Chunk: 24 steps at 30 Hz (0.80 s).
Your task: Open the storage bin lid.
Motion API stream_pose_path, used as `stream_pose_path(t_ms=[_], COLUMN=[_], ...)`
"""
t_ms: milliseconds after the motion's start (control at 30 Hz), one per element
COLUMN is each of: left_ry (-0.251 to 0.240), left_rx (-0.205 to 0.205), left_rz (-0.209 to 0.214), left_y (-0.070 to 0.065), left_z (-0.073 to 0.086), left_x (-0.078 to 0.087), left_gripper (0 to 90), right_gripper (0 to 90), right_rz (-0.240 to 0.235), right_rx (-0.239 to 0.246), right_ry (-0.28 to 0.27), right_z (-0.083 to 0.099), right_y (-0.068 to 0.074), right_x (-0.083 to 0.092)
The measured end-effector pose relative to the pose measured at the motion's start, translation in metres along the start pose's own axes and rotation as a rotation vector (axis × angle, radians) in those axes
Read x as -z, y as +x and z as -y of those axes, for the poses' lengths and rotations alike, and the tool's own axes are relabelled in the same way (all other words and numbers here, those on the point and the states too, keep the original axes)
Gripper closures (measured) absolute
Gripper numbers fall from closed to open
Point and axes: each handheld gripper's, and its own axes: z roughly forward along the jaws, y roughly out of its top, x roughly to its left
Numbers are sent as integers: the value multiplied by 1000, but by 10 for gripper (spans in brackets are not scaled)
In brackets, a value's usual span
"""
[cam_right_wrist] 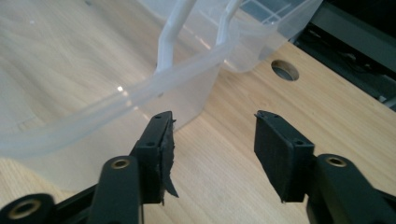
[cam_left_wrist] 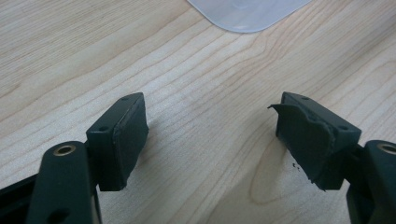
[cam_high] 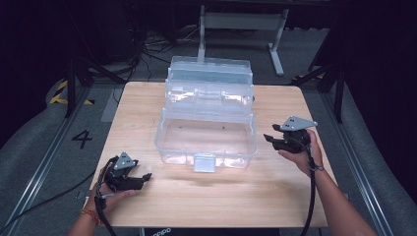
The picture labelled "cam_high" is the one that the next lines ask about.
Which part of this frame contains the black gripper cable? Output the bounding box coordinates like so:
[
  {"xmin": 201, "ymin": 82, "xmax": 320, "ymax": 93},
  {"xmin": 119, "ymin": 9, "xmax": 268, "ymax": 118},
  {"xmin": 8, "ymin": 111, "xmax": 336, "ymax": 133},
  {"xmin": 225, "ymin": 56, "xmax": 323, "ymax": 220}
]
[
  {"xmin": 298, "ymin": 136, "xmax": 319, "ymax": 236},
  {"xmin": 93, "ymin": 156, "xmax": 118, "ymax": 236}
]

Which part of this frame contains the black floor cable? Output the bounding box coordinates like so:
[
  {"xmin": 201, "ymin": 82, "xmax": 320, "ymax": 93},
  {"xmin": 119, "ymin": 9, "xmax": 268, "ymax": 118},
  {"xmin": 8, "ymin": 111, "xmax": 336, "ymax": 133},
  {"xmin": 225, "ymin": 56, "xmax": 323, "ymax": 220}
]
[{"xmin": 0, "ymin": 170, "xmax": 97, "ymax": 232}]

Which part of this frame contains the person's right hand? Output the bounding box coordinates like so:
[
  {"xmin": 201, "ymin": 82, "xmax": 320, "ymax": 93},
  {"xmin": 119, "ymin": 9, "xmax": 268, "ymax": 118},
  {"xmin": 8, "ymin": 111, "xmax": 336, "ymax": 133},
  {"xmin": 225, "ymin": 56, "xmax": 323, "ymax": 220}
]
[{"xmin": 278, "ymin": 129, "xmax": 326, "ymax": 178}]

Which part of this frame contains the orange wristband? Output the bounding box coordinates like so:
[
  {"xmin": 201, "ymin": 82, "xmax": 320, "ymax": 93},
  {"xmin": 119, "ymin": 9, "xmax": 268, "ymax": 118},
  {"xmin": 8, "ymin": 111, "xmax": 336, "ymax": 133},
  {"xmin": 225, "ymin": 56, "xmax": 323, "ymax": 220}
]
[{"xmin": 80, "ymin": 208, "xmax": 102, "ymax": 226}]

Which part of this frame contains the yellow black floor tape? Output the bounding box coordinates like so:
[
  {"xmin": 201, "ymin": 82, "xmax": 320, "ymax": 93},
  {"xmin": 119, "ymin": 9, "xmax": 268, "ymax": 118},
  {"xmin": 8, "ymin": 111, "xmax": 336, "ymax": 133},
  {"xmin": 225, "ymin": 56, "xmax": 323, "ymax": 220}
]
[{"xmin": 48, "ymin": 80, "xmax": 96, "ymax": 106}]

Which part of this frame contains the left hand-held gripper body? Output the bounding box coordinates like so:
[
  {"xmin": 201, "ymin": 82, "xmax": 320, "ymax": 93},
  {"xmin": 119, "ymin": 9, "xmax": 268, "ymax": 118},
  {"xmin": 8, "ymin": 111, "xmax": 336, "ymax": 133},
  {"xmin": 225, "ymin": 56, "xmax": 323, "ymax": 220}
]
[{"xmin": 104, "ymin": 150, "xmax": 140, "ymax": 193}]

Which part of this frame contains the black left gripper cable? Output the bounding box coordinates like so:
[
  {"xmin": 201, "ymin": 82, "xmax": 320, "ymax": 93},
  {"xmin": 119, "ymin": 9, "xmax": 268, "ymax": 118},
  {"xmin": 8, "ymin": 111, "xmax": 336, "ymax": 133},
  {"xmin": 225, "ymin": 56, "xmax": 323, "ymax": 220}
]
[{"xmin": 93, "ymin": 156, "xmax": 118, "ymax": 236}]

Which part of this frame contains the bundle of black cables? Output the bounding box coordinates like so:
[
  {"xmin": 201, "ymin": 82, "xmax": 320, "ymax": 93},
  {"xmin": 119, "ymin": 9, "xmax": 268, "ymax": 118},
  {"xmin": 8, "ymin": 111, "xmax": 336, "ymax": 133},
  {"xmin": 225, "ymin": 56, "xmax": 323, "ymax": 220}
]
[{"xmin": 111, "ymin": 28, "xmax": 209, "ymax": 85}]

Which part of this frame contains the grey metal desk frame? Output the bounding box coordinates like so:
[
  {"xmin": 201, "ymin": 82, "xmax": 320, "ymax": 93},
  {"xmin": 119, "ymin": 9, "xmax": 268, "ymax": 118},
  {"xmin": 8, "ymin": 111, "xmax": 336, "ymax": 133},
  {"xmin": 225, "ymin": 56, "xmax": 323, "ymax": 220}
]
[{"xmin": 195, "ymin": 4, "xmax": 290, "ymax": 77}]

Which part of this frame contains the metal floor rail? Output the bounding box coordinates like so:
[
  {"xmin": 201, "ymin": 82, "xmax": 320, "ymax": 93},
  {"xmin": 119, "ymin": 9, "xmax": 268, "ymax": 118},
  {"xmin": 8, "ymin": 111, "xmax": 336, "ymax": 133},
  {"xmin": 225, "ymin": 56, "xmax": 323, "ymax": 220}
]
[
  {"xmin": 319, "ymin": 92, "xmax": 396, "ymax": 236},
  {"xmin": 3, "ymin": 87, "xmax": 94, "ymax": 230}
]

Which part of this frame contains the person's dark printed clothing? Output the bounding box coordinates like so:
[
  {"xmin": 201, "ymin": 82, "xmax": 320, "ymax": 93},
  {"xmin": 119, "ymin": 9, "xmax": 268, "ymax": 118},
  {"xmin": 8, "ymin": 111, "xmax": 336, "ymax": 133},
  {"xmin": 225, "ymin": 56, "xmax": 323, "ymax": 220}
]
[{"xmin": 141, "ymin": 226, "xmax": 281, "ymax": 236}]

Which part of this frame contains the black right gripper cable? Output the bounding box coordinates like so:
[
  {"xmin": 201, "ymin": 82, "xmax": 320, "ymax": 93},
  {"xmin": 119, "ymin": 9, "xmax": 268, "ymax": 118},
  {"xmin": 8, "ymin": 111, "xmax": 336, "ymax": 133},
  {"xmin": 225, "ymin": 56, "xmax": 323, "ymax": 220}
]
[{"xmin": 298, "ymin": 136, "xmax": 319, "ymax": 236}]

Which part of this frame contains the clear plastic storage box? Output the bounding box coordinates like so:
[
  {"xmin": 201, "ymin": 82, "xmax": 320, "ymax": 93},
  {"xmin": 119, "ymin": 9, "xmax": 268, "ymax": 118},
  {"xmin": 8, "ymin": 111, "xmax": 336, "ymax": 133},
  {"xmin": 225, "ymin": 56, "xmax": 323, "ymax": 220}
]
[{"xmin": 154, "ymin": 55, "xmax": 259, "ymax": 174}]

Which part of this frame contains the black tripod stand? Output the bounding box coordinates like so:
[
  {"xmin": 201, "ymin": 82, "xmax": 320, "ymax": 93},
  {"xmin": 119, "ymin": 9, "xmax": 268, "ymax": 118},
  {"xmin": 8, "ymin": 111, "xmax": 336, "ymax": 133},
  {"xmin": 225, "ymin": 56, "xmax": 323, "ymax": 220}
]
[
  {"xmin": 291, "ymin": 62, "xmax": 346, "ymax": 125},
  {"xmin": 63, "ymin": 55, "xmax": 127, "ymax": 119}
]

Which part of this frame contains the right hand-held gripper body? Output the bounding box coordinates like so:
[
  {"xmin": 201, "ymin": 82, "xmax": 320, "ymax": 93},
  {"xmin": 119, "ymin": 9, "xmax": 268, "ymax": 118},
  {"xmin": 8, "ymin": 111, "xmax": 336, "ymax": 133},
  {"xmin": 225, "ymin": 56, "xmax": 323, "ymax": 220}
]
[{"xmin": 278, "ymin": 115, "xmax": 319, "ymax": 154}]

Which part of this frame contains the person's left hand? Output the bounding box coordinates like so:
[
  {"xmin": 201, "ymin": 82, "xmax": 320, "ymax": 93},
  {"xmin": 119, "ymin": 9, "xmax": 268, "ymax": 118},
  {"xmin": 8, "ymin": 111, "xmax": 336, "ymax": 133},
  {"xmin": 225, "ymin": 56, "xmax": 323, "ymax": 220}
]
[{"xmin": 86, "ymin": 165, "xmax": 139, "ymax": 215}]

